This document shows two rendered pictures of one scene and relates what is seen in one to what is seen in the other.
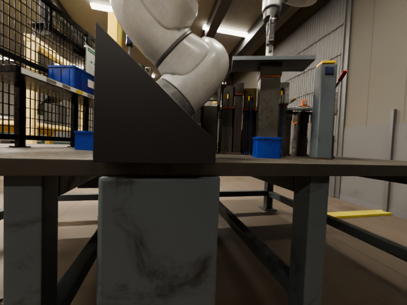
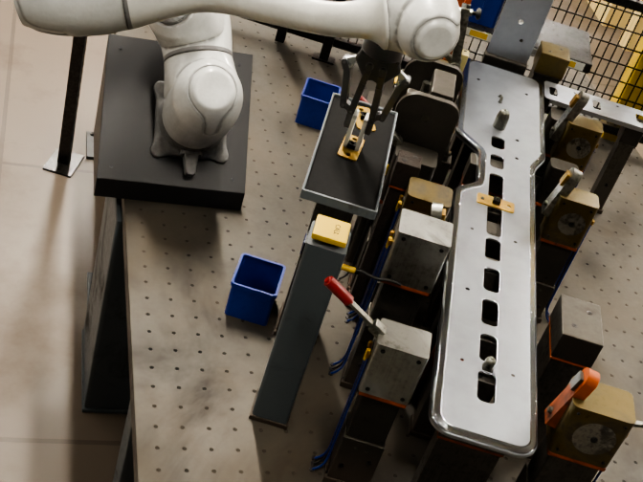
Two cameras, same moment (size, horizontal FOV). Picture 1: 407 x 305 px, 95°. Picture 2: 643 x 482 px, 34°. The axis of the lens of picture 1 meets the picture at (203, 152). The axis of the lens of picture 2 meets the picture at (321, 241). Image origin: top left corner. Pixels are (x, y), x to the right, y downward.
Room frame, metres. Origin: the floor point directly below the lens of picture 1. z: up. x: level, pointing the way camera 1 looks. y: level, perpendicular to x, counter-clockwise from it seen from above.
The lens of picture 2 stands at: (0.70, -2.00, 2.20)
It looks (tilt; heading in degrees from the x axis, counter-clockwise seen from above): 36 degrees down; 82
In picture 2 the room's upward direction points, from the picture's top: 18 degrees clockwise
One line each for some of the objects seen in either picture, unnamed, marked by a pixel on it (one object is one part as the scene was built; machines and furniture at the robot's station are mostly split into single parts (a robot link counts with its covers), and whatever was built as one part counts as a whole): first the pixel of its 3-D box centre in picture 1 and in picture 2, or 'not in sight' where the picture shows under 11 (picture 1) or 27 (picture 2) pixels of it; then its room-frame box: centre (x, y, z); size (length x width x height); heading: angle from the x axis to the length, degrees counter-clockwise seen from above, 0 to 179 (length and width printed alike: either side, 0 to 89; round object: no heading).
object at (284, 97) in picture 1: (278, 120); (387, 306); (1.08, -0.43, 0.90); 0.13 x 0.08 x 0.41; 174
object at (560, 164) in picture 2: not in sight; (546, 215); (1.50, 0.13, 0.84); 0.10 x 0.05 x 0.29; 174
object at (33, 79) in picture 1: (79, 97); (437, 5); (1.19, 0.80, 1.02); 0.90 x 0.22 x 0.03; 174
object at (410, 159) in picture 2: (237, 119); (382, 234); (1.07, -0.19, 0.90); 0.05 x 0.05 x 0.40; 84
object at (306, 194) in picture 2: (269, 64); (352, 151); (0.93, -0.31, 1.16); 0.37 x 0.14 x 0.02; 84
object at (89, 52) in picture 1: (94, 71); not in sight; (1.50, 0.89, 1.30); 0.23 x 0.02 x 0.31; 174
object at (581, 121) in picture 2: not in sight; (563, 181); (1.55, 0.27, 0.87); 0.12 x 0.07 x 0.35; 174
